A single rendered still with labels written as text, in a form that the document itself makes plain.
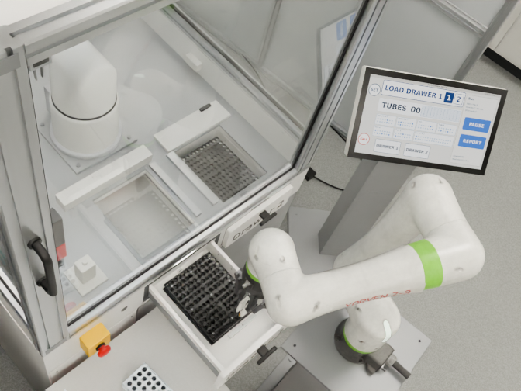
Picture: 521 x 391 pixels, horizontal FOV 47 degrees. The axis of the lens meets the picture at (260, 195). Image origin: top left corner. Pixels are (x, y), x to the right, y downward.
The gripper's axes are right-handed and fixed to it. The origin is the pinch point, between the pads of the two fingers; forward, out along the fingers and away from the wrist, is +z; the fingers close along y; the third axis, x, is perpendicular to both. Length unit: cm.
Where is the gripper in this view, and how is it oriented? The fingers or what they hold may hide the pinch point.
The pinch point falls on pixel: (244, 306)
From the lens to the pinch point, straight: 173.5
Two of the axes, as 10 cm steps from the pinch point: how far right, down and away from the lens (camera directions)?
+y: 6.8, 6.9, -2.7
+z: -2.1, 5.3, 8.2
